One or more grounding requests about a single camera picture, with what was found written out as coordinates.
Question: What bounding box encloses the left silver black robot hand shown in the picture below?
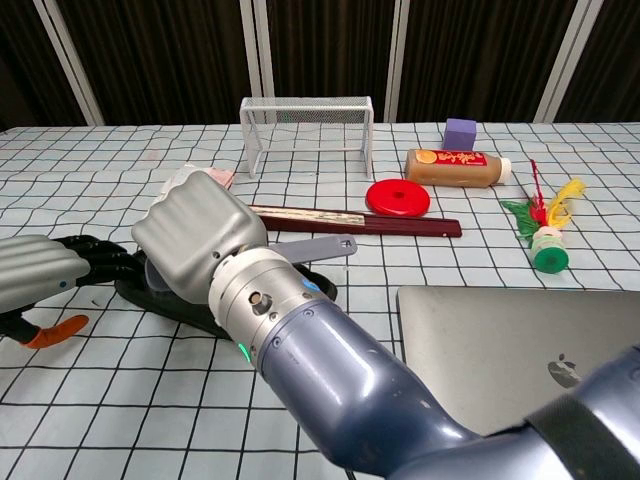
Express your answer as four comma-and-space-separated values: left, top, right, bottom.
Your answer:
0, 234, 146, 350

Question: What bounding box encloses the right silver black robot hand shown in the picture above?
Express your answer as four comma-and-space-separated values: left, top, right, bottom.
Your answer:
130, 169, 269, 305

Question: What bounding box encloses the black rubber slipper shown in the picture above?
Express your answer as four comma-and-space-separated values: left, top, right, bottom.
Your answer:
113, 249, 339, 341

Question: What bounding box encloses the pink plastic packet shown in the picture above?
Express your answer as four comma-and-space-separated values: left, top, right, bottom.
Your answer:
159, 162, 236, 196

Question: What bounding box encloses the dark red folded fan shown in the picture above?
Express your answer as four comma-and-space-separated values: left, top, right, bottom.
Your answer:
248, 204, 463, 239

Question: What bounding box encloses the red round disc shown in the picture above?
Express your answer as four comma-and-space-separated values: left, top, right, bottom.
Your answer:
365, 178, 431, 218

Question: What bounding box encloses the brown drink bottle red label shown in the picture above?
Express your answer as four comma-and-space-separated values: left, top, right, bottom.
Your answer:
404, 148, 513, 189

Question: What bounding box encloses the purple foam cube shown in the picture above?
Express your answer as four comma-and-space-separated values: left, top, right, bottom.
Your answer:
442, 118, 477, 151

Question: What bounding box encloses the silver closed laptop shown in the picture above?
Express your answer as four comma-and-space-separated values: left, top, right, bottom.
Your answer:
396, 286, 640, 436

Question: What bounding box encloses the colourful feather shuttlecock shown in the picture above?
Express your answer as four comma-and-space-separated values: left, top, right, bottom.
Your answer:
500, 158, 589, 275

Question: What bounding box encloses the white wire mesh rack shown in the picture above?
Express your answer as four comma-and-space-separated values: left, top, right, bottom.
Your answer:
239, 96, 375, 180

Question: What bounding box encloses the white aluminium screen post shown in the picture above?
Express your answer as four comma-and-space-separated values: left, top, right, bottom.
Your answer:
384, 0, 412, 123
32, 0, 105, 126
238, 0, 275, 99
533, 0, 594, 124

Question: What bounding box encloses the black velcro arm strap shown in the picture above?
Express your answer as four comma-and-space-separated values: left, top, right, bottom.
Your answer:
524, 393, 619, 480

